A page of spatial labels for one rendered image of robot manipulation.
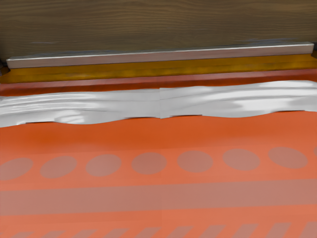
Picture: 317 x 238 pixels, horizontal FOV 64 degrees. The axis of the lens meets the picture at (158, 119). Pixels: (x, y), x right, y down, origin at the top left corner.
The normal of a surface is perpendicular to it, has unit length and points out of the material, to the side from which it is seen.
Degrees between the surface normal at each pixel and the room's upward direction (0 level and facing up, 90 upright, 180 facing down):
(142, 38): 90
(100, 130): 0
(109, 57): 90
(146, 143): 0
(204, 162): 0
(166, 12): 90
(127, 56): 90
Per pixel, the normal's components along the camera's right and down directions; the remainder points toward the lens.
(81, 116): -0.07, -0.32
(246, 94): -0.01, -0.55
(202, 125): -0.05, -0.89
